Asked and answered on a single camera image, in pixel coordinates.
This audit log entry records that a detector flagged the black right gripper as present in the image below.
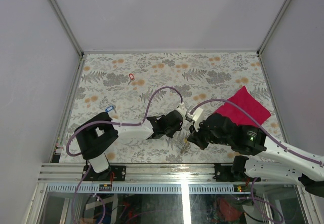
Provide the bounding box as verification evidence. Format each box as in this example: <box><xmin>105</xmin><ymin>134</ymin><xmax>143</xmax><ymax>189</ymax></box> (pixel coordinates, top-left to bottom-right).
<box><xmin>187</xmin><ymin>117</ymin><xmax>231</xmax><ymax>150</ymax></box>

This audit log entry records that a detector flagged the large keyring with yellow grip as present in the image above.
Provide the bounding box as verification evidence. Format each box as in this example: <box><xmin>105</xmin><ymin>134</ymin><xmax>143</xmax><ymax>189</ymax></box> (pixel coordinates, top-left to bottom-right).
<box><xmin>180</xmin><ymin>138</ymin><xmax>191</xmax><ymax>154</ymax></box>

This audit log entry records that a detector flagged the blue tagged key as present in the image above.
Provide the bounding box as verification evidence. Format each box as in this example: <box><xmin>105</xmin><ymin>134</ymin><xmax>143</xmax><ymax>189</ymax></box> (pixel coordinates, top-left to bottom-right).
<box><xmin>105</xmin><ymin>105</ymin><xmax>116</xmax><ymax>113</ymax></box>

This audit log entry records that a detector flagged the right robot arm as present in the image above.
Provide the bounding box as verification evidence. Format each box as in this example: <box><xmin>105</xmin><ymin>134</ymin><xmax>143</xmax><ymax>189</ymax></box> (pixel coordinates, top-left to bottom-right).
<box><xmin>186</xmin><ymin>114</ymin><xmax>323</xmax><ymax>197</ymax></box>

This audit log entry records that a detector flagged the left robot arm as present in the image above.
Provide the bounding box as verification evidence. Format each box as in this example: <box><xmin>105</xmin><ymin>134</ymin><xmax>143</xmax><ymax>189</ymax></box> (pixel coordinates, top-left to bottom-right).
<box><xmin>74</xmin><ymin>110</ymin><xmax>185</xmax><ymax>181</ymax></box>

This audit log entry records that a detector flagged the pink cloth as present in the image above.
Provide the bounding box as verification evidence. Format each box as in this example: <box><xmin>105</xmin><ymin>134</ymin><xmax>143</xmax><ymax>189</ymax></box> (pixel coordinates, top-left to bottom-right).
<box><xmin>214</xmin><ymin>86</ymin><xmax>271</xmax><ymax>127</ymax></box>

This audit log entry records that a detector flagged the floral tablecloth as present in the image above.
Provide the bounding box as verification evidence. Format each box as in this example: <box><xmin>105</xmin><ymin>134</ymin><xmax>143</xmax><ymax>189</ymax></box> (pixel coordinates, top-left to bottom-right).
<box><xmin>72</xmin><ymin>53</ymin><xmax>288</xmax><ymax>164</ymax></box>

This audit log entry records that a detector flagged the red tagged key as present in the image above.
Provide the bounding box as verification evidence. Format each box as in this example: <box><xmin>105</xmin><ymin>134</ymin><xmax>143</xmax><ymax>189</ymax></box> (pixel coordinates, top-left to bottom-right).
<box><xmin>128</xmin><ymin>73</ymin><xmax>135</xmax><ymax>84</ymax></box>

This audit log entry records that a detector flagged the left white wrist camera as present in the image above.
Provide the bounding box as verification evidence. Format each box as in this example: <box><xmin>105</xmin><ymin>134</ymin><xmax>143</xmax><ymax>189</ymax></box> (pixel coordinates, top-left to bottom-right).
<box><xmin>176</xmin><ymin>102</ymin><xmax>188</xmax><ymax>120</ymax></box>

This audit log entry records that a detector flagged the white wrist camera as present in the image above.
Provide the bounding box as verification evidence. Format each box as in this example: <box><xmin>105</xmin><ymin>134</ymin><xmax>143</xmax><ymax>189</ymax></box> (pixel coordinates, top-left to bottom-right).
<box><xmin>176</xmin><ymin>102</ymin><xmax>188</xmax><ymax>120</ymax></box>
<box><xmin>185</xmin><ymin>106</ymin><xmax>205</xmax><ymax>131</ymax></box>

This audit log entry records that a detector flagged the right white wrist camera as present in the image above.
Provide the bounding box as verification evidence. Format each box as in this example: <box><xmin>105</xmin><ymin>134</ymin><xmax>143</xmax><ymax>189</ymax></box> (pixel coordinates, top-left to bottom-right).
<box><xmin>185</xmin><ymin>106</ymin><xmax>205</xmax><ymax>131</ymax></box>

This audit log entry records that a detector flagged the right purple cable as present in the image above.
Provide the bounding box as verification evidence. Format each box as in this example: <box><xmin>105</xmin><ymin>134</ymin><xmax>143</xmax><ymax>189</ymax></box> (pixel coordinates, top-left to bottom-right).
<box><xmin>191</xmin><ymin>99</ymin><xmax>324</xmax><ymax>168</ymax></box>

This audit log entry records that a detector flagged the purple cable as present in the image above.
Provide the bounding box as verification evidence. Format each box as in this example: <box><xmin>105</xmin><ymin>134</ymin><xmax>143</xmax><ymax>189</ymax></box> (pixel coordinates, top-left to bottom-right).
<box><xmin>65</xmin><ymin>86</ymin><xmax>184</xmax><ymax>224</ymax></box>
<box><xmin>191</xmin><ymin>99</ymin><xmax>324</xmax><ymax>168</ymax></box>

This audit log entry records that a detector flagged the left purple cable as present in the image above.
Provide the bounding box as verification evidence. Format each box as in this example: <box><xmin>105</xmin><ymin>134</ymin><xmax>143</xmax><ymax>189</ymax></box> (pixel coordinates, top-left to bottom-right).
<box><xmin>65</xmin><ymin>86</ymin><xmax>184</xmax><ymax>224</ymax></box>

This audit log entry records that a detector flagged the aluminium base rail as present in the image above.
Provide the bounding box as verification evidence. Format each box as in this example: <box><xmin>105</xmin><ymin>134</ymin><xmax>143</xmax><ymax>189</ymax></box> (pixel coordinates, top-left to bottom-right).
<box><xmin>39</xmin><ymin>162</ymin><xmax>261</xmax><ymax>183</ymax></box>

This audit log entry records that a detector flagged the white slotted cable duct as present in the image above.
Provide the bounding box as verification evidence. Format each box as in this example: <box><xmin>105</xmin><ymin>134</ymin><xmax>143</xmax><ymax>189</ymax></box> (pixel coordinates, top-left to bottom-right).
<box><xmin>47</xmin><ymin>183</ymin><xmax>235</xmax><ymax>194</ymax></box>

